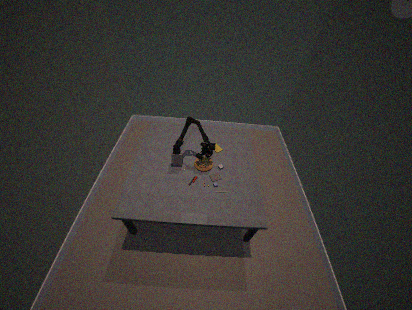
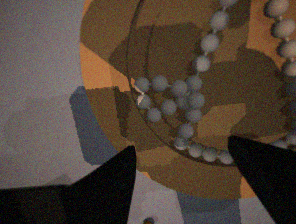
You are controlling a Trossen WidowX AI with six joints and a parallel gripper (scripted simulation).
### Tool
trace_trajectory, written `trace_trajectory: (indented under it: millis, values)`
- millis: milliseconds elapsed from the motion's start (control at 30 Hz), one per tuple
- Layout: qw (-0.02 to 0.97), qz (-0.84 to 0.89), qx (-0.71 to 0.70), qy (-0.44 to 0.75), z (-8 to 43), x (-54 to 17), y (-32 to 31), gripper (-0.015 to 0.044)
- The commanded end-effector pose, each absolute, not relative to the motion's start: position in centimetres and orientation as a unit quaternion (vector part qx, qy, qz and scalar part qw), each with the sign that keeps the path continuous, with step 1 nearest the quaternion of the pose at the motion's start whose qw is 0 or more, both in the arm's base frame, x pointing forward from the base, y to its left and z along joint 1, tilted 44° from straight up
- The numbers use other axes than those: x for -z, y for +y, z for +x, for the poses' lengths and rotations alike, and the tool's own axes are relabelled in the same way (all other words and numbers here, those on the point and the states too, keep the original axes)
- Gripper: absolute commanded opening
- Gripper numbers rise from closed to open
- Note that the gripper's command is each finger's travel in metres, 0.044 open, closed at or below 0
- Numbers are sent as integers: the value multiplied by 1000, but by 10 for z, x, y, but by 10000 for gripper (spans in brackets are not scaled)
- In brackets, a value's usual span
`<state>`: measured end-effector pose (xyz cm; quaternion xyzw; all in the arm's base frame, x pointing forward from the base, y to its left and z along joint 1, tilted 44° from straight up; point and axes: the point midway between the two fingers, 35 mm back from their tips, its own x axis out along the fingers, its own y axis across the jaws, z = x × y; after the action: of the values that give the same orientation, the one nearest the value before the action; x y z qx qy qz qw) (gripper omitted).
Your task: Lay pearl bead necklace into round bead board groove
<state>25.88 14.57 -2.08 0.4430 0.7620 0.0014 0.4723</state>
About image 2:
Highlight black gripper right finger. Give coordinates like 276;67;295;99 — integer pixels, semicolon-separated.
228;136;296;224

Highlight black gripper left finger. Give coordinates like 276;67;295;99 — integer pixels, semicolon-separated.
0;145;137;224

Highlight round orange bead board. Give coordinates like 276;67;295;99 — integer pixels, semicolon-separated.
79;0;296;199

